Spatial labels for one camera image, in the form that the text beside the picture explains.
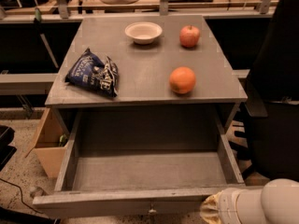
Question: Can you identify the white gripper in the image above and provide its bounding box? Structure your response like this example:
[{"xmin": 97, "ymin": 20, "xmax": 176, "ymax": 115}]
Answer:
[{"xmin": 200, "ymin": 188, "xmax": 244, "ymax": 224}]

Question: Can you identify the clear plastic bottle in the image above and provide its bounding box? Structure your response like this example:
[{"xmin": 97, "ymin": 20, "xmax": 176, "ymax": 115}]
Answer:
[{"xmin": 29, "ymin": 186, "xmax": 48, "ymax": 199}]

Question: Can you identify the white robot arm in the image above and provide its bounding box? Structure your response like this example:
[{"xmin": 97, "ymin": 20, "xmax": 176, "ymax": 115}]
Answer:
[{"xmin": 200, "ymin": 178, "xmax": 299, "ymax": 224}]

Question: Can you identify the white paper bowl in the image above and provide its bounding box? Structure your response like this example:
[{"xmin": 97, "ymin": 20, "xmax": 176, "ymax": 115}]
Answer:
[{"xmin": 125, "ymin": 21, "xmax": 163, "ymax": 45}]

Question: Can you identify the grey metal shelf frame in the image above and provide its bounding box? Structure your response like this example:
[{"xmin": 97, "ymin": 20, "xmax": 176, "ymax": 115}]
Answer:
[{"xmin": 0, "ymin": 0, "xmax": 278, "ymax": 23}]

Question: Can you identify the grey wooden drawer cabinet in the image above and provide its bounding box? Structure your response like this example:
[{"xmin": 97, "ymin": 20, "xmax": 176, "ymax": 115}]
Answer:
[{"xmin": 45, "ymin": 14, "xmax": 249, "ymax": 147}]

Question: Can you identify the grey top drawer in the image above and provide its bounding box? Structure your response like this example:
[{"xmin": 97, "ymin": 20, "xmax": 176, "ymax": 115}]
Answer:
[{"xmin": 34, "ymin": 107, "xmax": 245, "ymax": 218}]

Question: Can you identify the red apple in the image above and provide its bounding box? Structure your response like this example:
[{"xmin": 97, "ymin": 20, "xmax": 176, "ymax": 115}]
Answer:
[{"xmin": 179, "ymin": 25, "xmax": 200, "ymax": 48}]

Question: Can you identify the black floor cable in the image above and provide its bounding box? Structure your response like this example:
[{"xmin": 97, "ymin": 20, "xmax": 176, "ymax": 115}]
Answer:
[{"xmin": 0, "ymin": 176, "xmax": 38, "ymax": 212}]

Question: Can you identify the orange fruit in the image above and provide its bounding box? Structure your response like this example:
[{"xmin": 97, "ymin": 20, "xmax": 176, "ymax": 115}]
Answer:
[{"xmin": 169, "ymin": 66, "xmax": 196, "ymax": 94}]

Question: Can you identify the cardboard box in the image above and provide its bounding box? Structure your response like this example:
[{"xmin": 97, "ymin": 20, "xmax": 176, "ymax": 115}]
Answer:
[{"xmin": 25, "ymin": 108, "xmax": 67, "ymax": 178}]

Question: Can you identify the blue chip bag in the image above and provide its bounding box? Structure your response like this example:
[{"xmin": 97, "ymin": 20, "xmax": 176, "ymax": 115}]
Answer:
[{"xmin": 64, "ymin": 49, "xmax": 119, "ymax": 98}]

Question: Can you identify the black office chair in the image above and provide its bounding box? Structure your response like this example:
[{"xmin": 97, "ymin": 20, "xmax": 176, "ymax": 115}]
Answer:
[{"xmin": 237, "ymin": 0, "xmax": 299, "ymax": 181}]

